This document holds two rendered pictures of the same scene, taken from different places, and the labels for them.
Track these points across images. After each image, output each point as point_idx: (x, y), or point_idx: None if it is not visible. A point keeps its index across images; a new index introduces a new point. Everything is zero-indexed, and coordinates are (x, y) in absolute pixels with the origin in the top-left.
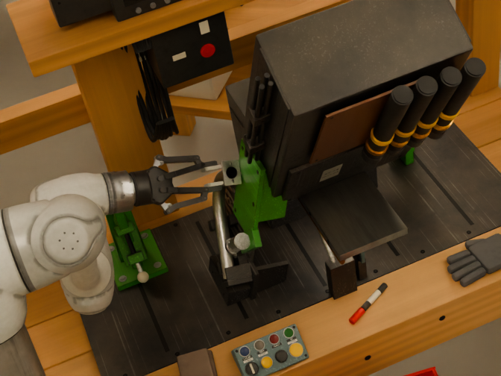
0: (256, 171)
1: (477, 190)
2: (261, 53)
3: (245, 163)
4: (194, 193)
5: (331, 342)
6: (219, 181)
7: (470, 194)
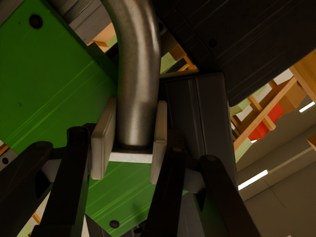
0: (116, 223)
1: (107, 12)
2: None
3: (146, 174)
4: (60, 163)
5: None
6: (109, 155)
7: (103, 11)
